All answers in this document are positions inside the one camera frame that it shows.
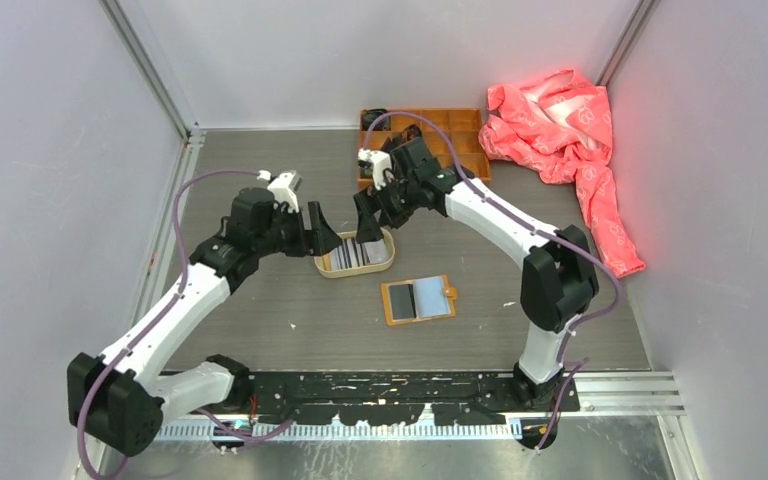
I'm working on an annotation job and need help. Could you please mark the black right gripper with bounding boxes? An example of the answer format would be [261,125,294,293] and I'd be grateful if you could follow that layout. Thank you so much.
[352,174,419,246]

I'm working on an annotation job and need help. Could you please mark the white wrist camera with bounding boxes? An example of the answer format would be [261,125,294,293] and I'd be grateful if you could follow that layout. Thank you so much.
[357,149,392,190]
[267,170,302,213]

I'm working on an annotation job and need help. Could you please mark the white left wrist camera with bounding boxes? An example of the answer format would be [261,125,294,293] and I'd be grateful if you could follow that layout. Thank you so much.
[267,170,302,213]

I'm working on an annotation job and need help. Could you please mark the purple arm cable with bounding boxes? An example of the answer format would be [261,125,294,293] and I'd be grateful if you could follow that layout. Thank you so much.
[361,111,624,453]
[76,168,296,480]

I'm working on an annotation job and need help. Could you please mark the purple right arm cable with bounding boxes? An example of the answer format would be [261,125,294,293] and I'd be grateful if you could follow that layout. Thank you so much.
[361,111,624,453]

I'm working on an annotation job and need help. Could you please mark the dark credit card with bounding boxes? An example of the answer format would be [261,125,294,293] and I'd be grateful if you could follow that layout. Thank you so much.
[387,283,416,322]

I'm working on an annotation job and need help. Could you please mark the orange leather card holder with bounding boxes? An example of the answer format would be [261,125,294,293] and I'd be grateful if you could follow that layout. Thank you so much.
[380,275,459,326]

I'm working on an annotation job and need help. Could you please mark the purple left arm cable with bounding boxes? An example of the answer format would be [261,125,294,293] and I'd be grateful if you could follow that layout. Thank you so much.
[76,168,296,480]

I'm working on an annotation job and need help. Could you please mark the stack of credit cards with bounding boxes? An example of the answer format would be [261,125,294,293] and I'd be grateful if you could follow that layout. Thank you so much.
[328,237,391,271]

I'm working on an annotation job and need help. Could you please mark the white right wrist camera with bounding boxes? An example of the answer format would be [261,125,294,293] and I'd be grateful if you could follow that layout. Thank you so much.
[357,149,392,190]

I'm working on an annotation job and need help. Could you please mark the pink crumpled cloth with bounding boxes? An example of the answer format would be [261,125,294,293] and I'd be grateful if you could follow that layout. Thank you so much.
[478,69,646,278]

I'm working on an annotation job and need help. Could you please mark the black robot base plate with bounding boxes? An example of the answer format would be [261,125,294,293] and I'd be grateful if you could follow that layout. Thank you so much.
[206,370,580,427]

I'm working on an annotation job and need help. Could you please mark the orange wooden compartment tray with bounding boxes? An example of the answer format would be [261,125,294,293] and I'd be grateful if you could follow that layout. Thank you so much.
[358,108,492,184]

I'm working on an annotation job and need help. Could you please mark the dark rolled fabric top left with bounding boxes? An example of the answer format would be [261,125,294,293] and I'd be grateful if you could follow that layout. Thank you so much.
[361,108,387,129]

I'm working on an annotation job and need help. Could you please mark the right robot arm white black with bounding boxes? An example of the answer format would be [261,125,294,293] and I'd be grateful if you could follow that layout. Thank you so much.
[354,138,599,411]

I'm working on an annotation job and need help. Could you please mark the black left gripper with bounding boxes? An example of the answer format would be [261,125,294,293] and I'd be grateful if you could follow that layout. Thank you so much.
[253,201,340,257]

